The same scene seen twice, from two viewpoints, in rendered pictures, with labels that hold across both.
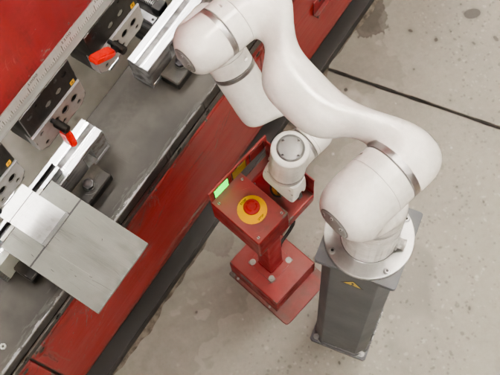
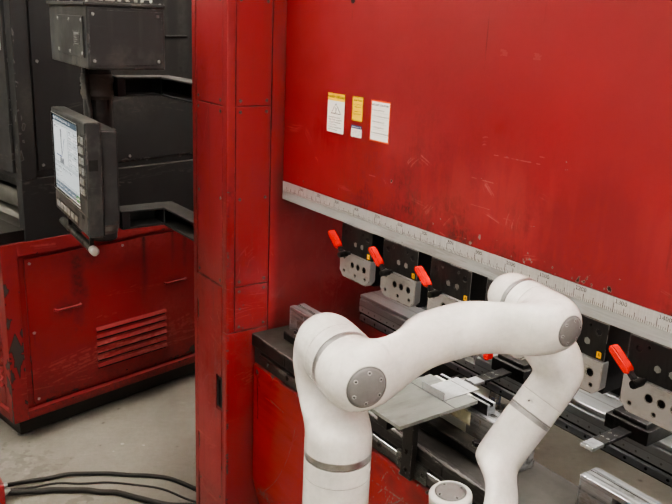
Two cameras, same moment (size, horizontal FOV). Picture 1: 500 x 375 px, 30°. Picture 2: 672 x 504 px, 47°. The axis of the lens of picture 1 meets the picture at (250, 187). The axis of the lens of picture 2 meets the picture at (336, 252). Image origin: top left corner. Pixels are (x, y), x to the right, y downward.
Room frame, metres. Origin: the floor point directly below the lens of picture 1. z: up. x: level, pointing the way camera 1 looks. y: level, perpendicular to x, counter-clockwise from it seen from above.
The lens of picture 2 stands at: (0.73, -1.43, 1.92)
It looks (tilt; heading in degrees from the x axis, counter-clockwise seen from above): 16 degrees down; 101
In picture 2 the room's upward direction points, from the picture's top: 3 degrees clockwise
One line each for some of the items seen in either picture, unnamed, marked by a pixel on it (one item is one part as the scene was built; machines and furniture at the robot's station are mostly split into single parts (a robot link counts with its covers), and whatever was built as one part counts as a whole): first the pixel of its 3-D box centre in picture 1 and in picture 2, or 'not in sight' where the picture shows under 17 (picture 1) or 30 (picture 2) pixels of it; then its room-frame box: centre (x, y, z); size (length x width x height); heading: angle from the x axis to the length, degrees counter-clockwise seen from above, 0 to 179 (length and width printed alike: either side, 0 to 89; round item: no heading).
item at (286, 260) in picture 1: (270, 260); not in sight; (0.71, -0.03, 0.13); 0.10 x 0.10 x 0.01; 39
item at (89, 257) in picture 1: (74, 245); (416, 400); (0.59, 0.39, 1.00); 0.26 x 0.18 x 0.01; 48
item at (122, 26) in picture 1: (100, 20); (586, 345); (0.97, 0.24, 1.26); 0.15 x 0.09 x 0.17; 138
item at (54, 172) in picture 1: (27, 202); (463, 393); (0.71, 0.48, 0.99); 0.20 x 0.03 x 0.03; 138
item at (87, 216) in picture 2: not in sight; (86, 168); (-0.59, 0.89, 1.42); 0.45 x 0.12 x 0.36; 134
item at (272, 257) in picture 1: (267, 237); not in sight; (0.71, -0.03, 0.39); 0.05 x 0.05 x 0.54; 39
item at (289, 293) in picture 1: (278, 272); not in sight; (0.69, -0.05, 0.06); 0.25 x 0.20 x 0.12; 39
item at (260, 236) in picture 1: (263, 196); not in sight; (0.71, -0.03, 0.75); 0.20 x 0.16 x 0.18; 129
